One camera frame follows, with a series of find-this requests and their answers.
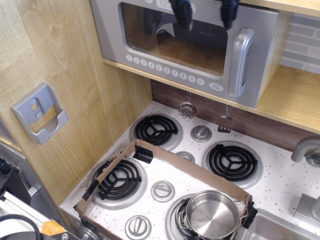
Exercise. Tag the back right black burner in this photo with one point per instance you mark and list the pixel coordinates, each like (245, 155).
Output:
(231, 162)

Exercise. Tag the hanging metal spatula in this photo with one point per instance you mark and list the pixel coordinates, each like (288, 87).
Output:
(225, 123)

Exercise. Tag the silver toy microwave door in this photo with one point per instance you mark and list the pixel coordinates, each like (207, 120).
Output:
(145, 35)

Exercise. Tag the grey faucet handle base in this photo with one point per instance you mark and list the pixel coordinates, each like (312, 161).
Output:
(308, 210)

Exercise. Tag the front right black burner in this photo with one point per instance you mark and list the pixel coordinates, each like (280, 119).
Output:
(180, 217)

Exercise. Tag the back silver stove knob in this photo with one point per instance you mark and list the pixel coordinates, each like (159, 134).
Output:
(201, 134)

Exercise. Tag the grey wall phone holder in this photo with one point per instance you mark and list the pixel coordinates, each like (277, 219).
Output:
(33, 106)

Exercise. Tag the wooden shelf board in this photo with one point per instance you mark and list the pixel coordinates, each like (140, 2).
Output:
(292, 96)

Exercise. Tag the silver microwave door handle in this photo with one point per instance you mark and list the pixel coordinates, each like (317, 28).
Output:
(241, 46)

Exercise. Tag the stainless steel sink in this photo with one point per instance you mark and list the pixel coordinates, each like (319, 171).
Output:
(267, 226)

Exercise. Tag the black burner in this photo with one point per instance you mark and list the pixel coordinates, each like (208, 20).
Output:
(123, 181)
(155, 129)
(180, 217)
(231, 162)

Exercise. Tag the back left black burner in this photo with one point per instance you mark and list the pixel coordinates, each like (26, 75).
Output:
(155, 129)

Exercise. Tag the centre silver stove knob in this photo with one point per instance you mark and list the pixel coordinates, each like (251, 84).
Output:
(162, 191)

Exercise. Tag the hanging metal strainer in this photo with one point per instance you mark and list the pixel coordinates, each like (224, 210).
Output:
(186, 109)

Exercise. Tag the grey toy faucet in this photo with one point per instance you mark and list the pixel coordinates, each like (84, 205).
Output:
(308, 148)

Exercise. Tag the middle silver stove knob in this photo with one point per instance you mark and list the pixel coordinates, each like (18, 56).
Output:
(187, 156)

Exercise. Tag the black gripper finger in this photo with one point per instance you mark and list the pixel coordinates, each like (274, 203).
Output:
(228, 12)
(183, 12)

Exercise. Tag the stainless steel pot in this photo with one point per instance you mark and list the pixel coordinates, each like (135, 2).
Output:
(214, 215)

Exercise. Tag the front silver stove knob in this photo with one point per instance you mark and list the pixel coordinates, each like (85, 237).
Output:
(138, 227)

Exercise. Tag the front left black burner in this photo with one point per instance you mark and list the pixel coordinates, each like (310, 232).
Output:
(123, 181)

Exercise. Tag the brown cardboard frame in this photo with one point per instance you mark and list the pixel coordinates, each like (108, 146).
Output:
(108, 217)

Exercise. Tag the silver stove knob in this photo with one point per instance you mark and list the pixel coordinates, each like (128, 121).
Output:
(162, 191)
(138, 227)
(187, 156)
(201, 134)

